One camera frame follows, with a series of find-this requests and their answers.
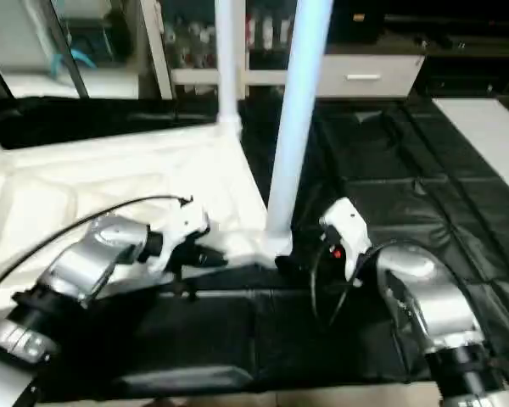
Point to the white plastic table top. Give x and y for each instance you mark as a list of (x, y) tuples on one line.
[(85, 178)]

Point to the white plastic table leg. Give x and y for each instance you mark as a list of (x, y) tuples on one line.
[(297, 110), (229, 59)]

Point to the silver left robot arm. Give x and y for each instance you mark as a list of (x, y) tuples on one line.
[(93, 259)]

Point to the black table mat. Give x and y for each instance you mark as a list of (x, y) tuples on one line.
[(424, 212)]

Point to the white drawer unit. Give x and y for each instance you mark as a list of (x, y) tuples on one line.
[(365, 78)]

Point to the white glass door cabinet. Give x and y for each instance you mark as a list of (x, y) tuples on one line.
[(195, 42)]

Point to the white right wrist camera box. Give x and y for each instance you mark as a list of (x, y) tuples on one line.
[(348, 225)]

